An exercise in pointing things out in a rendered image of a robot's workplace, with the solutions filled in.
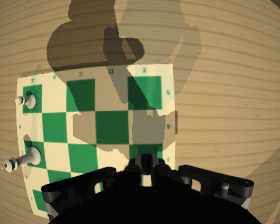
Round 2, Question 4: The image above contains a green and cream chessboard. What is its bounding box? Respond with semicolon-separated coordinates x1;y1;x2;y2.
16;64;175;219

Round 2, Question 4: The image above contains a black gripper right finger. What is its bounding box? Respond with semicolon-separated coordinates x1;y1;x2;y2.
151;154;254;210

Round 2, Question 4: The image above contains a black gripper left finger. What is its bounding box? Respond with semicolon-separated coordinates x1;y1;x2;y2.
41;155;143;221

